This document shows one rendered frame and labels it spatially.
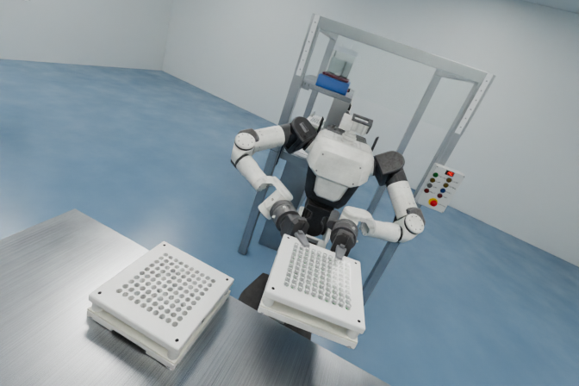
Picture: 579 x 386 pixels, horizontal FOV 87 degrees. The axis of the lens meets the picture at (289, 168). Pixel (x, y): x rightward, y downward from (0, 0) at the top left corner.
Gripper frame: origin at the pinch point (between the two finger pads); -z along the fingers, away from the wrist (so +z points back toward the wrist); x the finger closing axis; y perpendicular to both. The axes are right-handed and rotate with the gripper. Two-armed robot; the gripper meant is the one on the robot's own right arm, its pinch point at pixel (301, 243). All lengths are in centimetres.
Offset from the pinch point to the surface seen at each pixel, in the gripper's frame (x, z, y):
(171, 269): 11.0, 2.3, 35.5
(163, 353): 15.9, -17.8, 37.2
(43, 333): 19, -8, 60
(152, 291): 11.1, -4.8, 39.9
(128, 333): 15.9, -11.9, 44.2
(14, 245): 18, 20, 73
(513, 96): -84, 209, -403
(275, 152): 14, 109, -35
